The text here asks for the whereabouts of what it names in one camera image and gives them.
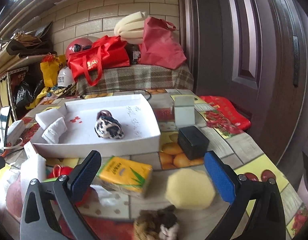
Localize red plastic package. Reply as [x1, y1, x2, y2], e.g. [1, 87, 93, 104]
[200, 95, 251, 131]

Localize dark red fabric bag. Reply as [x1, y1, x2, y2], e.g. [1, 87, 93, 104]
[138, 17, 186, 70]

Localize yellow tissue pack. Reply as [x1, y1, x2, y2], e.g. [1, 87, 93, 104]
[97, 156, 153, 198]

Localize brown braided scrunchie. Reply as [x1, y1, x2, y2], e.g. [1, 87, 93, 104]
[133, 205, 179, 240]

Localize brown door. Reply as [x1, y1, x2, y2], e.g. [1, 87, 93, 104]
[179, 0, 308, 173]

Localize white foam block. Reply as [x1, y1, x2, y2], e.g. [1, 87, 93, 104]
[35, 108, 65, 130]

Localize yellow gift bag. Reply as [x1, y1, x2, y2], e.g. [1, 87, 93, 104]
[40, 54, 66, 88]

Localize white charger box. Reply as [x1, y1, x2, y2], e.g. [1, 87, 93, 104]
[6, 120, 25, 144]

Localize white cardboard tray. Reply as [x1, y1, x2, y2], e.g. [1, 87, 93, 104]
[31, 94, 160, 158]

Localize white folded cloth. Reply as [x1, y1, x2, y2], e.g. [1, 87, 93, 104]
[42, 117, 67, 144]

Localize cream foam roll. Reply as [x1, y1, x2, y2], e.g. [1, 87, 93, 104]
[114, 11, 148, 44]

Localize white open small box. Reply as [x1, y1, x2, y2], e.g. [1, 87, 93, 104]
[174, 95, 195, 128]

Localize red shiny tote bag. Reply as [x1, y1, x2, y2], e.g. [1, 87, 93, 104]
[67, 35, 130, 86]

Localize black small box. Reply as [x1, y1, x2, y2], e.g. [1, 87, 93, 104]
[177, 126, 209, 160]

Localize white helmet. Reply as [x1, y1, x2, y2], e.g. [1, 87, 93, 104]
[57, 67, 75, 87]

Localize red apple plush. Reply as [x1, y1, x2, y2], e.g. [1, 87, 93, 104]
[47, 164, 92, 206]

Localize plaid covered bench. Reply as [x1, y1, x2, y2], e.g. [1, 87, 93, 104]
[76, 64, 194, 96]

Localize yellow round sponge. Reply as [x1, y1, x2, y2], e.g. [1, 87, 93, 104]
[165, 168, 216, 210]

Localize red helmet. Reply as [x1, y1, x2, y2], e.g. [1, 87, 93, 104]
[65, 37, 93, 60]

